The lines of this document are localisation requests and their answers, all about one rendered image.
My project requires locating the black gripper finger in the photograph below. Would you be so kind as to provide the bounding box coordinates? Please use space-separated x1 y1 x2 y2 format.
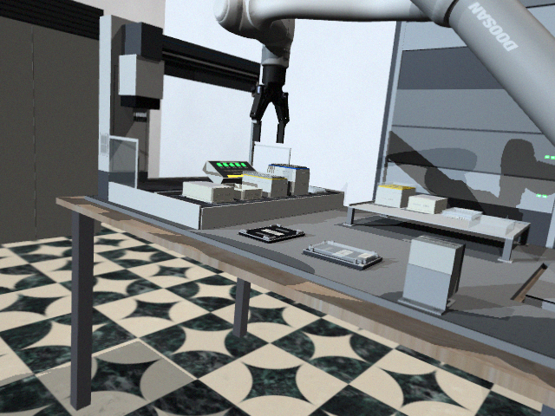
272 91 290 144
250 87 276 142

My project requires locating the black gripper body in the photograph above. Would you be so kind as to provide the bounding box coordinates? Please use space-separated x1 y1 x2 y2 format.
262 66 286 102

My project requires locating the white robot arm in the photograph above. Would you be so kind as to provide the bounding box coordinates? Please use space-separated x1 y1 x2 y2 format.
213 0 555 146

